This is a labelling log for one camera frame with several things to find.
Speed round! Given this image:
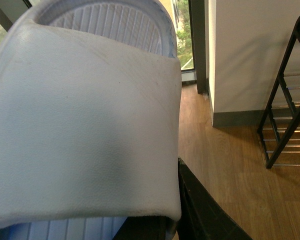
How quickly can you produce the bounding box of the light blue slide slipper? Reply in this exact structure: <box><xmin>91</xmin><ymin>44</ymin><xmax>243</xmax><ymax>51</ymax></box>
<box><xmin>0</xmin><ymin>0</ymin><xmax>181</xmax><ymax>240</ymax></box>

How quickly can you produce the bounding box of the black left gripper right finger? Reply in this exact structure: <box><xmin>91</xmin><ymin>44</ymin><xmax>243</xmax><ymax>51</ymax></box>
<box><xmin>177</xmin><ymin>158</ymin><xmax>251</xmax><ymax>240</ymax></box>

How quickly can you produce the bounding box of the black metal shoe rack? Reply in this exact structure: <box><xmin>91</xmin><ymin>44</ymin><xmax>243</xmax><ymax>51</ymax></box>
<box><xmin>257</xmin><ymin>16</ymin><xmax>300</xmax><ymax>169</ymax></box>

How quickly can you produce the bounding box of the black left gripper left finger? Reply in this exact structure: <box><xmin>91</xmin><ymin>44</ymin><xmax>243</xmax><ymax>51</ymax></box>
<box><xmin>112</xmin><ymin>216</ymin><xmax>167</xmax><ymax>240</ymax></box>

